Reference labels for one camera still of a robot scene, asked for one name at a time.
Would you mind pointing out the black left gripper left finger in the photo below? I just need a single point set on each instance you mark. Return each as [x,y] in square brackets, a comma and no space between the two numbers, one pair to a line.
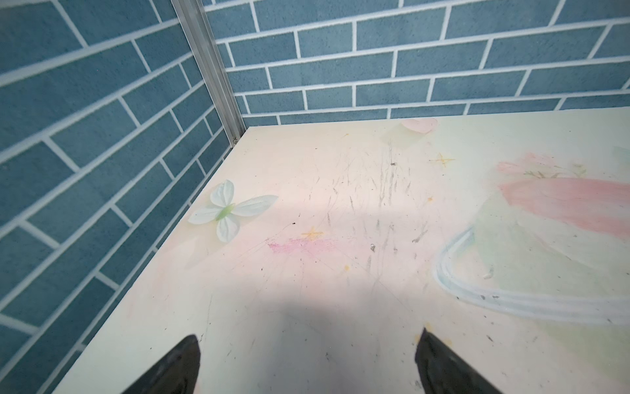
[176,372]

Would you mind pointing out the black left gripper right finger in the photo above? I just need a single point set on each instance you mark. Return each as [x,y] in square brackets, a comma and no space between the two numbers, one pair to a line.
[441,370]

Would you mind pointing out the aluminium corner post left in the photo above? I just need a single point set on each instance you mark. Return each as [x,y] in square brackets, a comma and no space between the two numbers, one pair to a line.
[198,32]

